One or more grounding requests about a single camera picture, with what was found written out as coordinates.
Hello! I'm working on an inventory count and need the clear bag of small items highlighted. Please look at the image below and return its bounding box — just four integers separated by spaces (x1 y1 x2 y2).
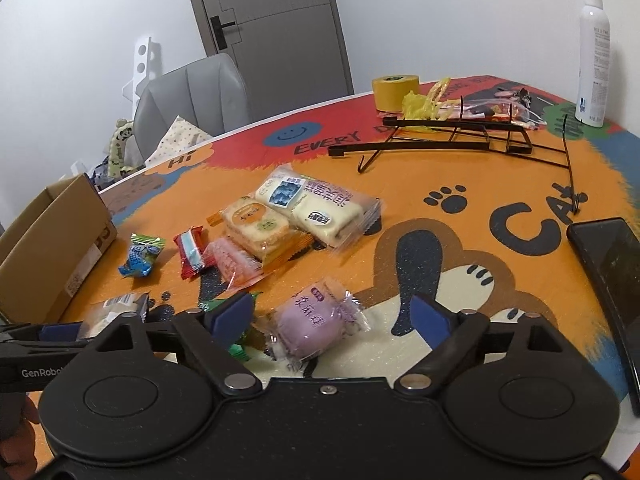
462 87 543 131

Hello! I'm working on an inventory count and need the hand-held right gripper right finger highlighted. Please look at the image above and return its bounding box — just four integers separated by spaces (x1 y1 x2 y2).
394 294 570 395

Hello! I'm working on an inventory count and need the white perforated board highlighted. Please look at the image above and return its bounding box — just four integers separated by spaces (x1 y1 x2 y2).
120 35 161 111

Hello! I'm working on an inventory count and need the dotted cream pillow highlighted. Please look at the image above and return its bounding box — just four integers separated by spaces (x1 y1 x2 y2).
145 116 213 168

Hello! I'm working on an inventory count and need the blue-green candy packet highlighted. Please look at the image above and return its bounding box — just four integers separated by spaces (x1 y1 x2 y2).
118 233 167 278

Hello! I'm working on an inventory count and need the grey chair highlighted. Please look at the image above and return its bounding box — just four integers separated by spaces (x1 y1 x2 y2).
134 53 251 166

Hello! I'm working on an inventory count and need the grey door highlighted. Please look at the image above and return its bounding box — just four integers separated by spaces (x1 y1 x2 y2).
182 0 353 97

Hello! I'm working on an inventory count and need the orange biscuit packet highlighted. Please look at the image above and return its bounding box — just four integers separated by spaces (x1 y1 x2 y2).
206 196 313 268

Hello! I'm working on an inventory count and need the red snack packet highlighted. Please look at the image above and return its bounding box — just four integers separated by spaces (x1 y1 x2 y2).
173 227 215 281

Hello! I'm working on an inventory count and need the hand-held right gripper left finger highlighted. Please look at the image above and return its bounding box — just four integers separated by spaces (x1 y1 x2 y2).
92 291 262 396

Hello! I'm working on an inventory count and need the white spray bottle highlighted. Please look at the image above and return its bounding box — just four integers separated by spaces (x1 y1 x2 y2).
575 0 613 128

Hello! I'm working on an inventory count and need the purple mochi packet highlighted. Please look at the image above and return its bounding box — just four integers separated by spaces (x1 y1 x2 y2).
260 282 371 376

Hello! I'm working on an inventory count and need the black wire rack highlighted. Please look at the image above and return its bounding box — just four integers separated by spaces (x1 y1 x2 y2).
327 95 588 221

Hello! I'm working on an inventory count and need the green snack packet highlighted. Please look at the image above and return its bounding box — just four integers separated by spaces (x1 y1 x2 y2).
197 297 253 361

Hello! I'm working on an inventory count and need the clear blue-label cake packet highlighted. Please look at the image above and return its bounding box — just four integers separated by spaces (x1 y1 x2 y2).
255 164 386 253

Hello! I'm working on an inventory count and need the person's left hand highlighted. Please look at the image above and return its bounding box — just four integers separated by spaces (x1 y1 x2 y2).
0 394 42 480

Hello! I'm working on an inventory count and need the yellow plastic wrapper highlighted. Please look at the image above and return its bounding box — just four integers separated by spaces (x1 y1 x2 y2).
402 77 463 121

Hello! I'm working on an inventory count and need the black smartphone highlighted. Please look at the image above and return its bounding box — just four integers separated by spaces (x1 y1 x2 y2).
567 217 640 418

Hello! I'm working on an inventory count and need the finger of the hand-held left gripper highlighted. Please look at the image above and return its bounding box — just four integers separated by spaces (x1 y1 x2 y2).
0 341 96 359
0 323 84 342

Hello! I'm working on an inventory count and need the pink snack packet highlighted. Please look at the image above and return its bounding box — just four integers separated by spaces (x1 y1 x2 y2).
202 237 264 295

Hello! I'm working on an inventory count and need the panda print inflatable ring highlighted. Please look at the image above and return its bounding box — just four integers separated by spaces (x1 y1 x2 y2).
102 119 146 181

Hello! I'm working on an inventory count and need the black door handle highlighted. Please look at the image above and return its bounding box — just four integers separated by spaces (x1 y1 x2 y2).
211 15 236 48

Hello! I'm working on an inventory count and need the small clear cake packet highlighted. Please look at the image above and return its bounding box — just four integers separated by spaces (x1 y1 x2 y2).
80 291 151 341

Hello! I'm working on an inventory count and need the cardboard box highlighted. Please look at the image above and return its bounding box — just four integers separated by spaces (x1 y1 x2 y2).
0 172 118 326

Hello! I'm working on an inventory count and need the yellow tape roll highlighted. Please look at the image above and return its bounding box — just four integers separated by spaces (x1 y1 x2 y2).
372 74 421 112

